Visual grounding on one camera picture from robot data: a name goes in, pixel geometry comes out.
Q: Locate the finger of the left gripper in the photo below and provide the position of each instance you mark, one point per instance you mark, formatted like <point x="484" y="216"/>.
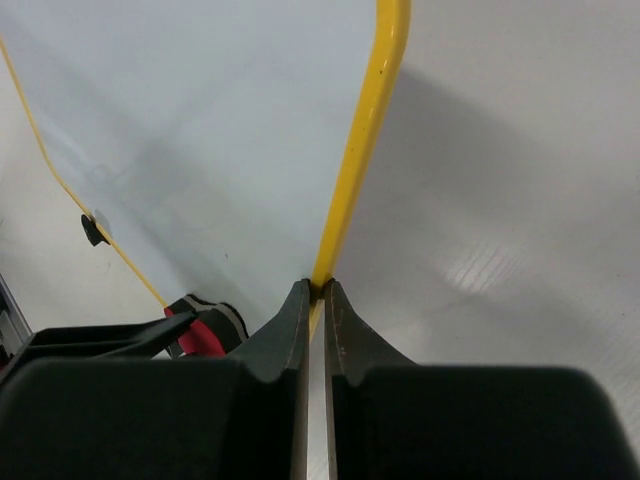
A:
<point x="137" y="340"/>

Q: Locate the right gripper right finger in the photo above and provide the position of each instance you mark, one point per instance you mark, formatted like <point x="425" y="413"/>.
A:
<point x="352" y="350"/>

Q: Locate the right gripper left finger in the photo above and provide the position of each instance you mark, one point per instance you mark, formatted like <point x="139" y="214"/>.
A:
<point x="267" y="434"/>

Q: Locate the red heart eraser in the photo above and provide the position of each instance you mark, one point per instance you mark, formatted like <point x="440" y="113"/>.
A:
<point x="217" y="330"/>

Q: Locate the yellow framed whiteboard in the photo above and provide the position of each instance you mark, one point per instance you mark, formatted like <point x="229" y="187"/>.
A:
<point x="219" y="146"/>

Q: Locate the left black board clip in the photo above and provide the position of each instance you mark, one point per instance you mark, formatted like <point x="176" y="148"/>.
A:
<point x="94" y="232"/>

